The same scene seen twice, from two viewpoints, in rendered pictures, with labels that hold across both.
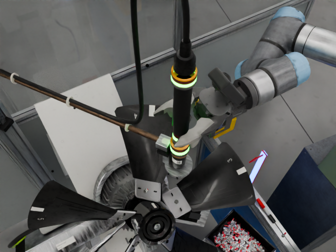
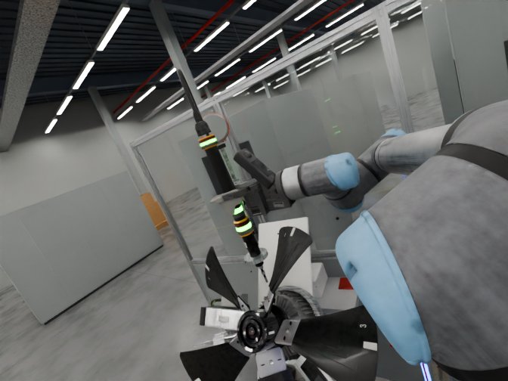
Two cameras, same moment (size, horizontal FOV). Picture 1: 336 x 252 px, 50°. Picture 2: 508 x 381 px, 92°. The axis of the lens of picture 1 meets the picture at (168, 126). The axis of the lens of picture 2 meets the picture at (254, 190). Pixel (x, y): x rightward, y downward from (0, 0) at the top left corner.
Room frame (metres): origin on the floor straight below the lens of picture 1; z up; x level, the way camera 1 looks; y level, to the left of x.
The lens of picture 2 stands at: (0.15, -0.65, 1.79)
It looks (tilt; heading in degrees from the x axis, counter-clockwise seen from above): 12 degrees down; 63
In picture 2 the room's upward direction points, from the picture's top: 22 degrees counter-clockwise
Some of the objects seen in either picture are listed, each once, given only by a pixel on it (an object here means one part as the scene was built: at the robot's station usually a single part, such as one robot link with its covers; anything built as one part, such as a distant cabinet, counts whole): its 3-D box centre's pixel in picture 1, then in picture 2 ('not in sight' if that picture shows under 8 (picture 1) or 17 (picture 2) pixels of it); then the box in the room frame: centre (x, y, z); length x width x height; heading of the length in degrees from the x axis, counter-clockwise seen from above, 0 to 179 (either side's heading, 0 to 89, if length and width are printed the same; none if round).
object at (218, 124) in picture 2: not in sight; (214, 128); (0.70, 0.62, 1.88); 0.17 x 0.15 x 0.16; 119
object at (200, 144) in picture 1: (198, 171); not in sight; (0.85, -0.18, 0.39); 0.04 x 0.04 x 0.78; 29
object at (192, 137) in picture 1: (194, 139); (227, 205); (0.36, -0.05, 1.64); 0.09 x 0.03 x 0.06; 139
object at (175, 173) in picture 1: (175, 155); (250, 241); (0.39, -0.02, 1.50); 0.09 x 0.07 x 0.10; 64
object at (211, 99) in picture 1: (224, 105); (267, 192); (0.44, -0.12, 1.64); 0.12 x 0.08 x 0.09; 120
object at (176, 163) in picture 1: (181, 122); (230, 193); (0.39, -0.03, 1.66); 0.04 x 0.04 x 0.46
